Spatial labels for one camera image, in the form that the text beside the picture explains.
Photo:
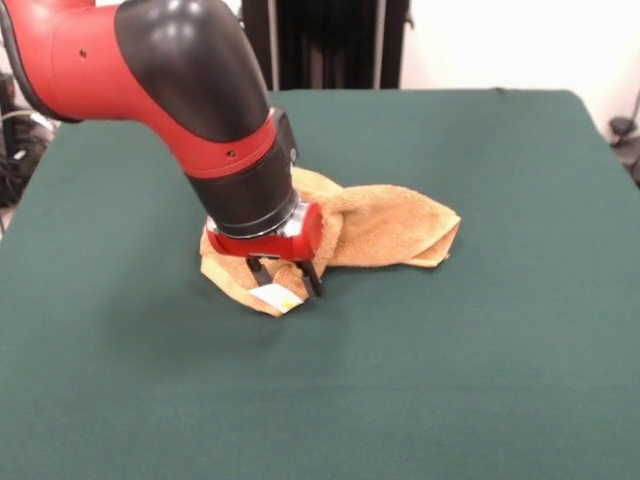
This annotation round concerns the black metal stand frame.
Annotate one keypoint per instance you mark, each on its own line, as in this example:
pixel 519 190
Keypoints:
pixel 350 45

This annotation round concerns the tan terry towel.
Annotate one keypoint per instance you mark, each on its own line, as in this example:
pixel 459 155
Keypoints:
pixel 390 225

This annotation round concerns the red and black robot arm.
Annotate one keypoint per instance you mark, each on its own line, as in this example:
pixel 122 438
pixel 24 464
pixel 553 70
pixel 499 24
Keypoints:
pixel 190 75

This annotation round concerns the dark green table cloth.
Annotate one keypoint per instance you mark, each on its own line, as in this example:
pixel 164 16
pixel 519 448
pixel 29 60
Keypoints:
pixel 320 390

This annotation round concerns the black power box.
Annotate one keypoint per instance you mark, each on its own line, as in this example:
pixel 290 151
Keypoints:
pixel 6 92

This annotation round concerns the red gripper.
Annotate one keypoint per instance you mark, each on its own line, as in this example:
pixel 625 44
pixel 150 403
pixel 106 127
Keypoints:
pixel 270 247

